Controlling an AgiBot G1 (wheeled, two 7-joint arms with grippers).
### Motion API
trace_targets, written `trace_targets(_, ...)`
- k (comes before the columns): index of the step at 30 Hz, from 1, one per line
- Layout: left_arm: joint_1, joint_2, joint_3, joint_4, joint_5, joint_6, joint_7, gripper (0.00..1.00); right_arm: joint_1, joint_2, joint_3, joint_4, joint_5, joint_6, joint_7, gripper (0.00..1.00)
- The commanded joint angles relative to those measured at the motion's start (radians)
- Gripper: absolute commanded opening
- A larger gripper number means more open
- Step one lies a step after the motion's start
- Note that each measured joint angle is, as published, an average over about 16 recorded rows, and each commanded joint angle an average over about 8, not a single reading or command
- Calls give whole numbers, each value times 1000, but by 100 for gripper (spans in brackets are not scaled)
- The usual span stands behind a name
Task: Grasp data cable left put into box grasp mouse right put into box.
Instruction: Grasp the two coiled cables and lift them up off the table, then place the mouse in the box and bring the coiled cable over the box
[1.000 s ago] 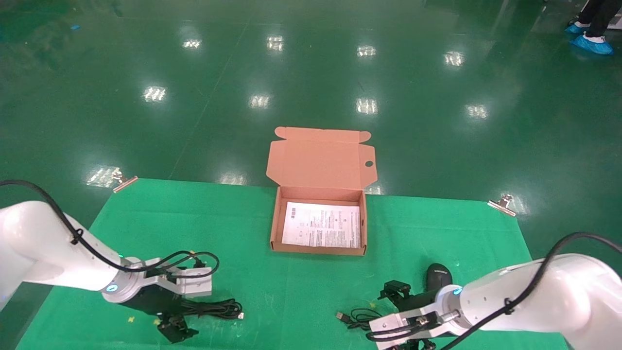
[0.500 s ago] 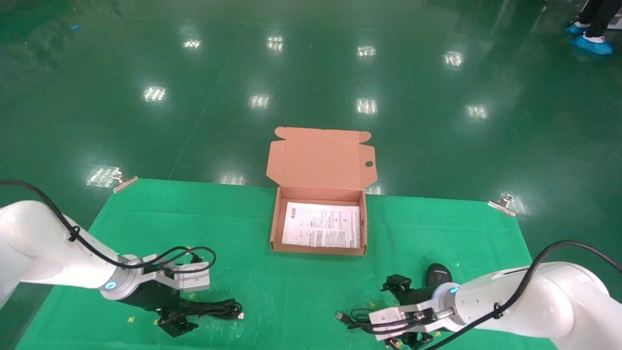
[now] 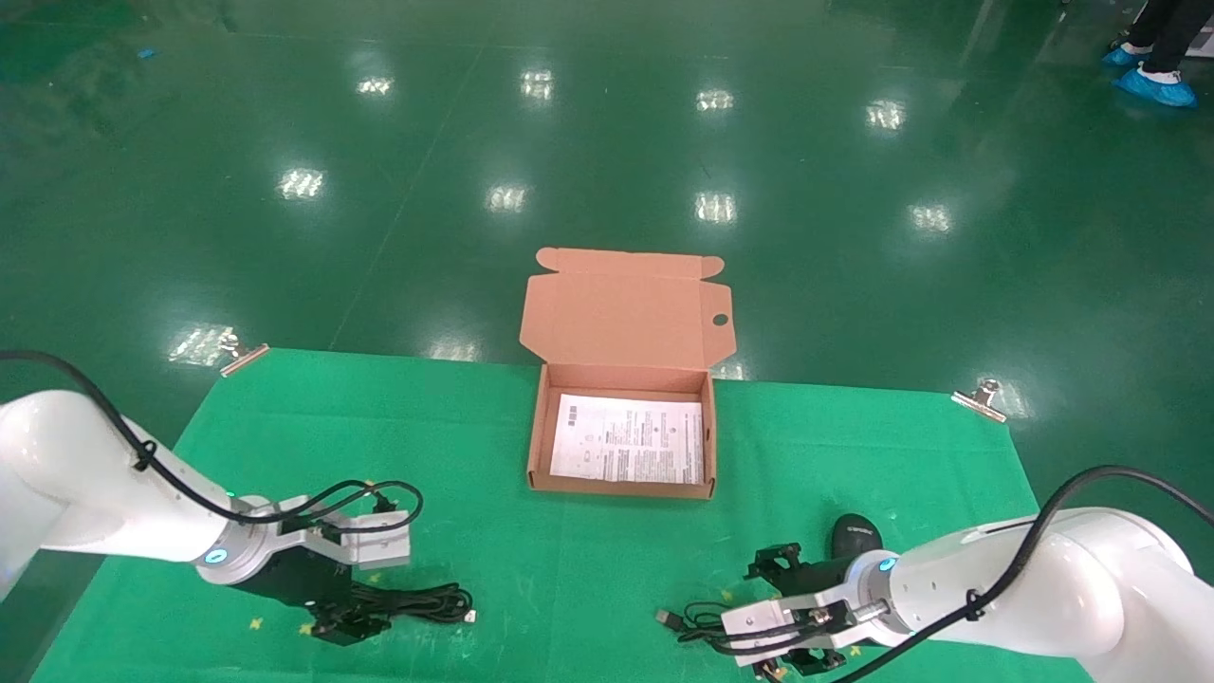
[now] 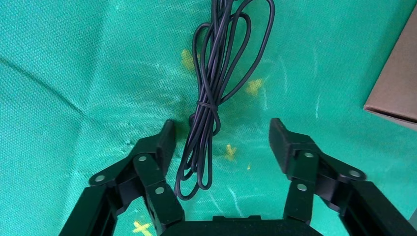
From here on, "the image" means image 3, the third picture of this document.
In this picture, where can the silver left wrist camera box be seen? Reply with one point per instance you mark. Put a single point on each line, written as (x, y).
(375, 548)

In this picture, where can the blue shoe cover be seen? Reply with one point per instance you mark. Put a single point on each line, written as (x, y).
(1152, 87)
(1124, 56)

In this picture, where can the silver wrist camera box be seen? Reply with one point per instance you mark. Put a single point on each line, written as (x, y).
(375, 548)
(759, 621)

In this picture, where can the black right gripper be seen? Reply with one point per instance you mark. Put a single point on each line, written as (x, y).
(825, 577)

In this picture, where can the white printed paper sheet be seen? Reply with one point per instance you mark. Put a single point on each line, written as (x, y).
(626, 438)

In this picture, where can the metal mat clip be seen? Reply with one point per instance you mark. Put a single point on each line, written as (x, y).
(245, 358)
(982, 400)

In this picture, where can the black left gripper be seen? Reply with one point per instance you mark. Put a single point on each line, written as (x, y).
(303, 581)

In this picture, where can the black trouser legs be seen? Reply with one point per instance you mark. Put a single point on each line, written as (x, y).
(1176, 28)

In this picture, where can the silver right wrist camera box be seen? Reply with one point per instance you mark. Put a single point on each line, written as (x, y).
(759, 621)

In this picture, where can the brown cardboard box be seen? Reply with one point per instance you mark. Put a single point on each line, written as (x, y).
(621, 318)

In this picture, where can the green table mat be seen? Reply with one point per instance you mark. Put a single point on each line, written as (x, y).
(579, 579)

